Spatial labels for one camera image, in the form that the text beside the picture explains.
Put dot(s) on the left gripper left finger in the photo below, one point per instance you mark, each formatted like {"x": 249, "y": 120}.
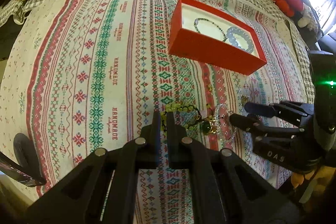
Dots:
{"x": 152, "y": 134}

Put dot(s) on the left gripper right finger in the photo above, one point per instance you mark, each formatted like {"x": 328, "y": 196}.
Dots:
{"x": 175, "y": 133}

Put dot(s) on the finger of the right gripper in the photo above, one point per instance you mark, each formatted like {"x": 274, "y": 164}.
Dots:
{"x": 295, "y": 113}
{"x": 257, "y": 128}

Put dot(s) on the red jewelry box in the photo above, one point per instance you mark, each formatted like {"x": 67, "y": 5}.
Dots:
{"x": 208, "y": 35}

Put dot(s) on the right hand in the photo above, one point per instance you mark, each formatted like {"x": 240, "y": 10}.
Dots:
{"x": 317, "y": 182}

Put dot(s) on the patterned knit-print cloth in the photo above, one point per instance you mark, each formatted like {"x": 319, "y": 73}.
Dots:
{"x": 89, "y": 74}

